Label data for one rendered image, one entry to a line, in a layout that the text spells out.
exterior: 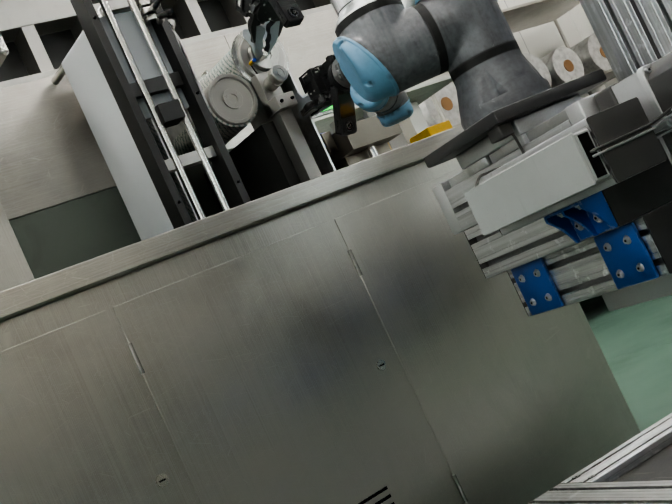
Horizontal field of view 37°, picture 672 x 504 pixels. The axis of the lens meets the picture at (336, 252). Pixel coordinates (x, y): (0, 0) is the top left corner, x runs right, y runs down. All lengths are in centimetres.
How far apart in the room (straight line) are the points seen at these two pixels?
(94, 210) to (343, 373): 82
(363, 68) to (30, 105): 112
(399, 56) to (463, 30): 11
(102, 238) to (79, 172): 17
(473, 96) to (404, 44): 13
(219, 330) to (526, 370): 70
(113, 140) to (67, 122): 21
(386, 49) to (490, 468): 90
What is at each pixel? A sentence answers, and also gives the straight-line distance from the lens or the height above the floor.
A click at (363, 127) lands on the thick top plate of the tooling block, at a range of 239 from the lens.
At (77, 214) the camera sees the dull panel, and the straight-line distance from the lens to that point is 242.
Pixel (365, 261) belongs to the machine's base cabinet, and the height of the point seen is 71.
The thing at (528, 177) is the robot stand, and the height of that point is 71.
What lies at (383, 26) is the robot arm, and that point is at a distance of 159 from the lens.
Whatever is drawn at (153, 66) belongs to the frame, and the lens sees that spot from 213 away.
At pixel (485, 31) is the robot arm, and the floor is 94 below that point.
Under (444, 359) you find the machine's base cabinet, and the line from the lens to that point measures 204.
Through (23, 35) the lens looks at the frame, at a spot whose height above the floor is 156.
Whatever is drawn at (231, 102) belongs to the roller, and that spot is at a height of 117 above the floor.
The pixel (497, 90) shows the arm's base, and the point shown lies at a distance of 158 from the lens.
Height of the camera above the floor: 66
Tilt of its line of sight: 3 degrees up
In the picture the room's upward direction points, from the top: 25 degrees counter-clockwise
